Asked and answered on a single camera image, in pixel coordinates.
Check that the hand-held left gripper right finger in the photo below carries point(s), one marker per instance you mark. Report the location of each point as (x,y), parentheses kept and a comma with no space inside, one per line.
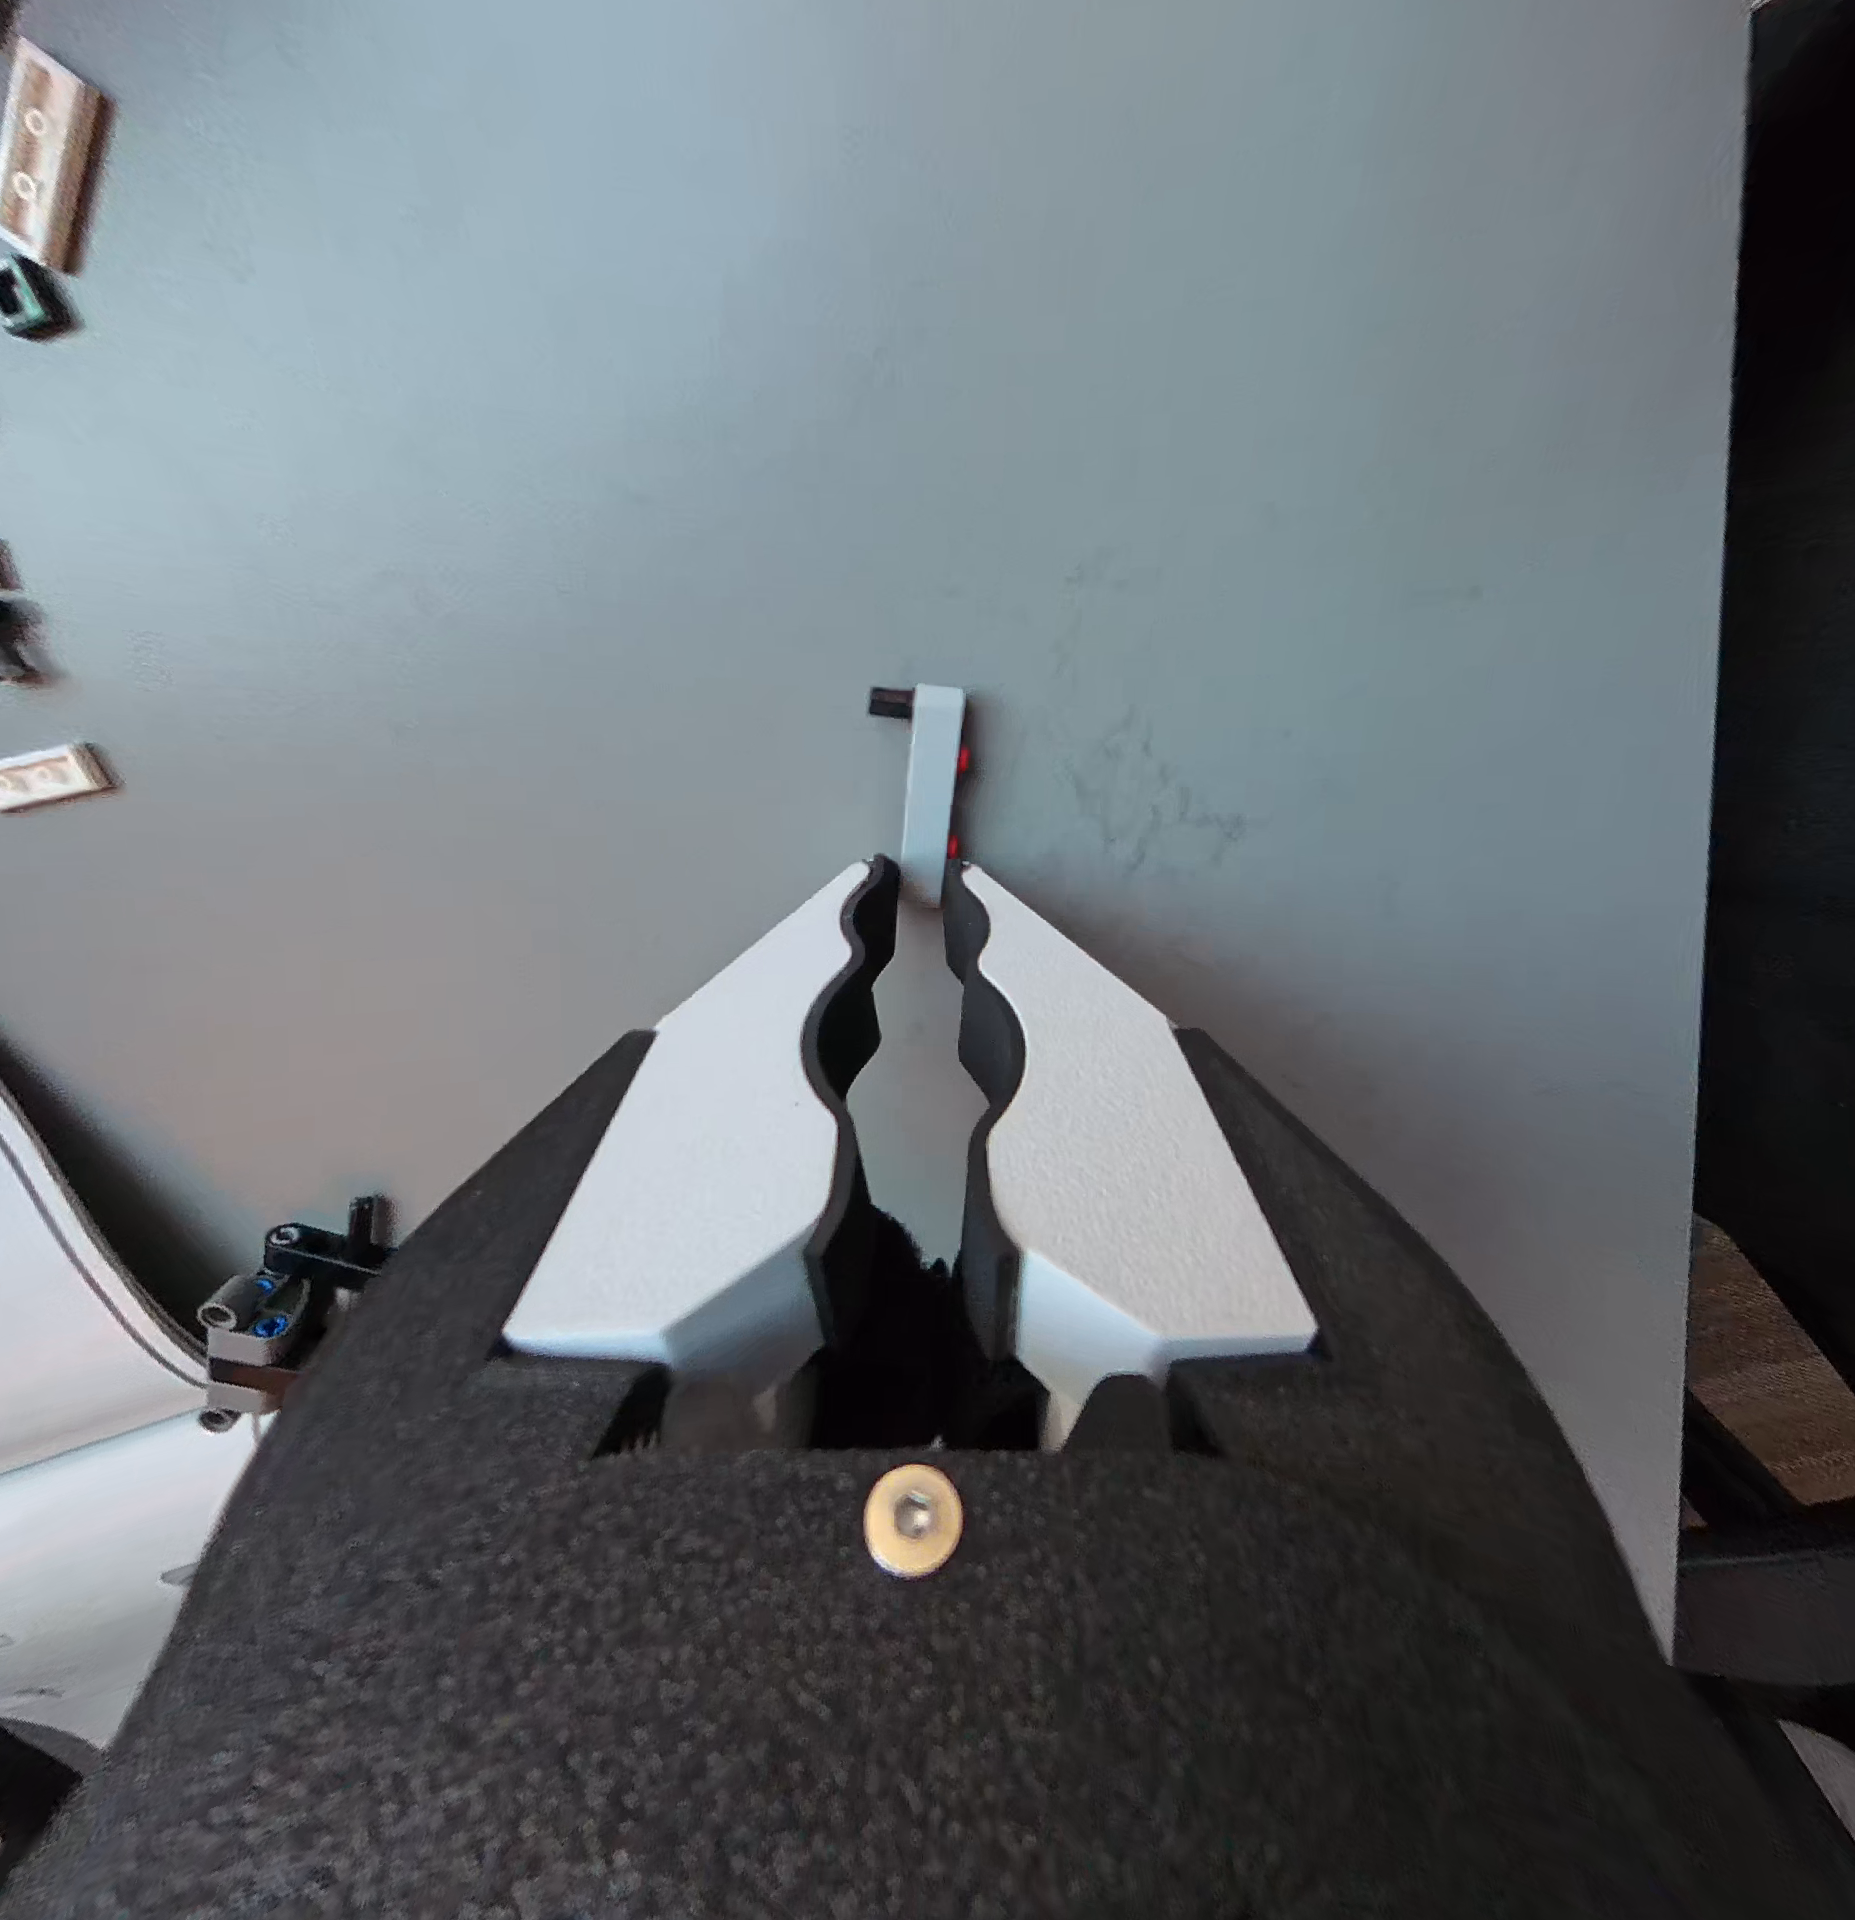
(1137,1186)

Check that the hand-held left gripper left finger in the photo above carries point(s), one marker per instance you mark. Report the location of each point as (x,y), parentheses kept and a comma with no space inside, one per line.
(688,1186)

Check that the grey lego beam with red pins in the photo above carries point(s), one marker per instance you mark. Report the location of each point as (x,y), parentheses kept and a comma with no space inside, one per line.
(932,782)

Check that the scattered small lego pieces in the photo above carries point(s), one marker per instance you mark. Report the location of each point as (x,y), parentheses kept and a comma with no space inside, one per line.
(43,151)

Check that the black lego chassis frame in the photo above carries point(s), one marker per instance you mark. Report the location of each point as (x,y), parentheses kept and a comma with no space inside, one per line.
(318,1249)

